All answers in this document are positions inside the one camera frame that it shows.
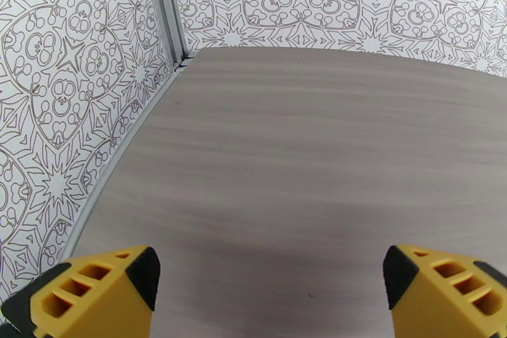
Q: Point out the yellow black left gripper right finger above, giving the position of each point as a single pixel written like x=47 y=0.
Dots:
x=435 y=305

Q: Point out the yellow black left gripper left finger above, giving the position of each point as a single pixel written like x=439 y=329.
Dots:
x=91 y=305

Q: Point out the aluminium side rail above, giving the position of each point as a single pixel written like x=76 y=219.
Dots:
x=119 y=158

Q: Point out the aluminium corner post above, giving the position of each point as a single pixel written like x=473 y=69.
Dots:
x=166 y=8

